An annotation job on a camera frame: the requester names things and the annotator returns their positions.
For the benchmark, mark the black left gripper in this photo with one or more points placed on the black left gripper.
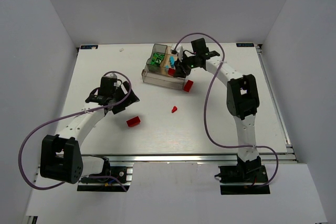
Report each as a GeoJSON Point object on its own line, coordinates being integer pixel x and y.
{"type": "Point", "coordinates": [122, 98]}

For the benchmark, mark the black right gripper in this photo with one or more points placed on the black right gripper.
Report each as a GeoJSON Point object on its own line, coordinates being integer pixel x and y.
{"type": "Point", "coordinates": [182, 66]}

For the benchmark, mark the large cyan lego brick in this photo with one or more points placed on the large cyan lego brick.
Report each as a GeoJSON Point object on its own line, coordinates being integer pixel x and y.
{"type": "Point", "coordinates": [172, 61]}

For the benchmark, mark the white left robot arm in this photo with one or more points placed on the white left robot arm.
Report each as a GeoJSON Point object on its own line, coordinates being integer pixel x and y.
{"type": "Point", "coordinates": [61, 157]}

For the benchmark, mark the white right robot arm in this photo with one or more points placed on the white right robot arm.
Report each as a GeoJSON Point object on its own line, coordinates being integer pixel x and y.
{"type": "Point", "coordinates": [242, 99]}

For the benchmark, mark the amber plastic bin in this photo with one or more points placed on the amber plastic bin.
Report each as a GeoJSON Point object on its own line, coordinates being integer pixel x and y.
{"type": "Point", "coordinates": [167, 62]}

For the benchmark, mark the large red lego brick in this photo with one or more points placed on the large red lego brick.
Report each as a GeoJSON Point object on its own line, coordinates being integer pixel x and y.
{"type": "Point", "coordinates": [133, 121]}

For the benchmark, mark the long clear front bin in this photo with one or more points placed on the long clear front bin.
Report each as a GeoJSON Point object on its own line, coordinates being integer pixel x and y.
{"type": "Point", "coordinates": [162, 80]}

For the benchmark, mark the smoky grey plastic bin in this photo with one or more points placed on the smoky grey plastic bin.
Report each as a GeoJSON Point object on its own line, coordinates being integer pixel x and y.
{"type": "Point", "coordinates": [157, 48]}

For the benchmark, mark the blue corner label right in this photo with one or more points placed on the blue corner label right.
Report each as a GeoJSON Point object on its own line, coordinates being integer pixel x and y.
{"type": "Point", "coordinates": [244, 44]}

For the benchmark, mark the blue corner label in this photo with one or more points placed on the blue corner label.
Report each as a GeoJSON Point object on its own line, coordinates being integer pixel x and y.
{"type": "Point", "coordinates": [244, 44]}
{"type": "Point", "coordinates": [88, 47]}

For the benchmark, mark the blue corner label left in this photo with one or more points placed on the blue corner label left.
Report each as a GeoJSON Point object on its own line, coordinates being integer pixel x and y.
{"type": "Point", "coordinates": [88, 47]}

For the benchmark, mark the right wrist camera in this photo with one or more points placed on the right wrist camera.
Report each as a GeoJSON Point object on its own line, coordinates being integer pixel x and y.
{"type": "Point", "coordinates": [177, 50]}

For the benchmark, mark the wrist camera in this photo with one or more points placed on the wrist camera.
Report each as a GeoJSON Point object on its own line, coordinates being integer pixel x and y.
{"type": "Point", "coordinates": [177, 50]}
{"type": "Point", "coordinates": [113, 76]}

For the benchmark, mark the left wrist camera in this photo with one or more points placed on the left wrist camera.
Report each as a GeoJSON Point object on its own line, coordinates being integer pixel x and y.
{"type": "Point", "coordinates": [113, 76]}

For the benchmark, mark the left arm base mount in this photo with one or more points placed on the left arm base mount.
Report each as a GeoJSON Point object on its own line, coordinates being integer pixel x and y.
{"type": "Point", "coordinates": [102, 175]}

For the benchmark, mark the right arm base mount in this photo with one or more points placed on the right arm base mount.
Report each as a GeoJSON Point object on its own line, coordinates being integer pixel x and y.
{"type": "Point", "coordinates": [233, 182]}

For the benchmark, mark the aluminium front rail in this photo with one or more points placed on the aluminium front rail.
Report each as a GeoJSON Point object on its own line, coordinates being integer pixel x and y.
{"type": "Point", "coordinates": [283, 158]}

